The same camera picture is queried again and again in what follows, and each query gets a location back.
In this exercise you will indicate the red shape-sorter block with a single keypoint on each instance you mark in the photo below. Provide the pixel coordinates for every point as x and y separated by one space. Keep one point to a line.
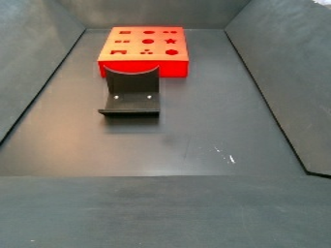
138 48

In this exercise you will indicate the black curved holder bracket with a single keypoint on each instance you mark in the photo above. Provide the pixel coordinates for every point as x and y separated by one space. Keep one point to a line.
132 93

